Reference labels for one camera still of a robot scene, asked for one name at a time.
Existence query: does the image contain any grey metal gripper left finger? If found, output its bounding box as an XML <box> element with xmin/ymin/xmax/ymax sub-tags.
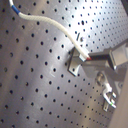
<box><xmin>82</xmin><ymin>65</ymin><xmax>127</xmax><ymax>81</ymax></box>

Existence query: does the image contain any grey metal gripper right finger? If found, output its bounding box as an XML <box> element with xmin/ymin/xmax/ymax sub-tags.
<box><xmin>89</xmin><ymin>43</ymin><xmax>128</xmax><ymax>69</ymax></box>

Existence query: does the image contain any white braided cable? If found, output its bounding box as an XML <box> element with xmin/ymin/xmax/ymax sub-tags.
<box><xmin>8</xmin><ymin>0</ymin><xmax>94</xmax><ymax>61</ymax></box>

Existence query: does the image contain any silver metal bracket fixture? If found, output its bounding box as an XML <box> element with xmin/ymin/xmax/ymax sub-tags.
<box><xmin>96</xmin><ymin>72</ymin><xmax>116</xmax><ymax>111</ymax></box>

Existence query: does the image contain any metal cable routing clip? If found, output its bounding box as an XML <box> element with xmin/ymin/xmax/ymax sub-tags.
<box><xmin>68</xmin><ymin>49</ymin><xmax>85</xmax><ymax>76</ymax></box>

